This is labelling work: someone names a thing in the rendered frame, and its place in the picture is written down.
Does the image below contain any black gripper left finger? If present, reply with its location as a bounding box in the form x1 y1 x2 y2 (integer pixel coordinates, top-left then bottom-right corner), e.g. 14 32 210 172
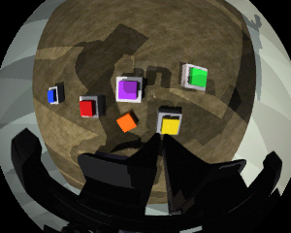
77 132 161 207

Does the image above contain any yellow button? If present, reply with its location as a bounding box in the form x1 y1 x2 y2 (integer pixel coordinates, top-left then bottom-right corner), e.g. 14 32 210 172
156 109 181 135

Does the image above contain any blue button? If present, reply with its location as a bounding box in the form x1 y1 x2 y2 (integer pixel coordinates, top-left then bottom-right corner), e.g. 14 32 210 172
48 84 64 105

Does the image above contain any green button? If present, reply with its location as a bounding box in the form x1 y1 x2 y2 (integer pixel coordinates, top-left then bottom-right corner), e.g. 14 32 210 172
180 63 208 90

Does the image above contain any orange block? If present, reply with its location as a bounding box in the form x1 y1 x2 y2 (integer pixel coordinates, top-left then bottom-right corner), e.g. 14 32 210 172
117 112 138 132

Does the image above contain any red button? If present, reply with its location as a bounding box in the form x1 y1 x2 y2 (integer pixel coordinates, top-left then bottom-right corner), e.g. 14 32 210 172
80 93 103 117

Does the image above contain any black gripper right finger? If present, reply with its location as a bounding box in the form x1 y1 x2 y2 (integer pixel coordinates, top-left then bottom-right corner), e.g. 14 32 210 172
162 133 246 215

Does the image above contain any purple button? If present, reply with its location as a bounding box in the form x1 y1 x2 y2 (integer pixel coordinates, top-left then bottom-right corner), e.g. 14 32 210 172
115 77 143 104

